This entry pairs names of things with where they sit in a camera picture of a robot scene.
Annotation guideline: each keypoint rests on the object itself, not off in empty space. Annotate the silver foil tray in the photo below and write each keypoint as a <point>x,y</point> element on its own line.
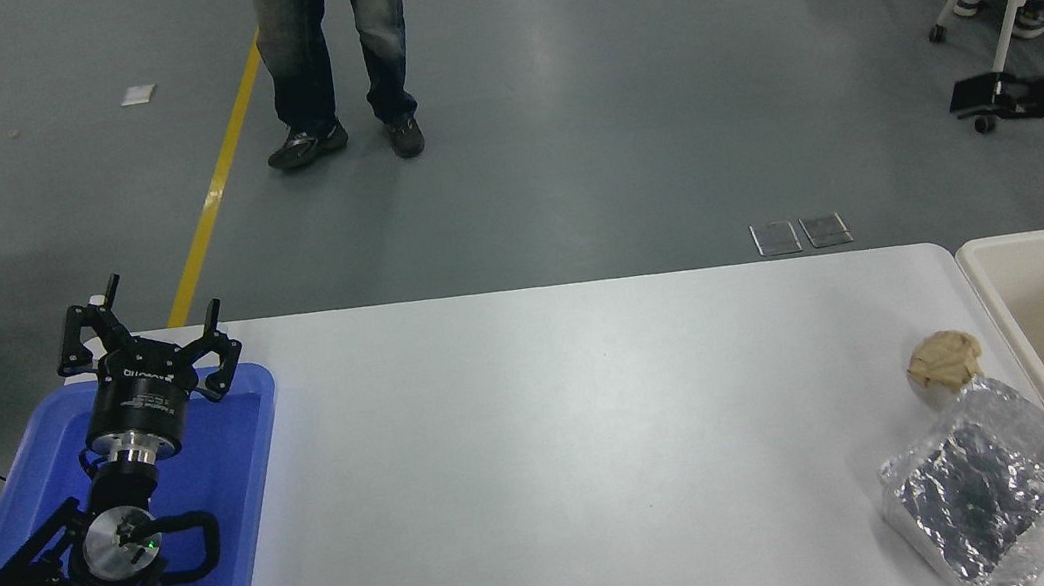
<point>982,495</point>

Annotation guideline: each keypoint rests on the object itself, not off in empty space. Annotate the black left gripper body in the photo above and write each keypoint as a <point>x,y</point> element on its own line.
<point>138,402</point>

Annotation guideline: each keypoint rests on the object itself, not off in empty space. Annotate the silver floor plate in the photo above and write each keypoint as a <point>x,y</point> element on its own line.
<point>776,238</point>
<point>826,230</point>

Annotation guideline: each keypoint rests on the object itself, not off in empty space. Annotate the crumpled tan paper ball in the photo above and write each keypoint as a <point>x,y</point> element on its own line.
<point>944,360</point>

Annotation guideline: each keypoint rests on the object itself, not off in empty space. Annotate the standing person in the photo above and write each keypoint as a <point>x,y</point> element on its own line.
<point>292,41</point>

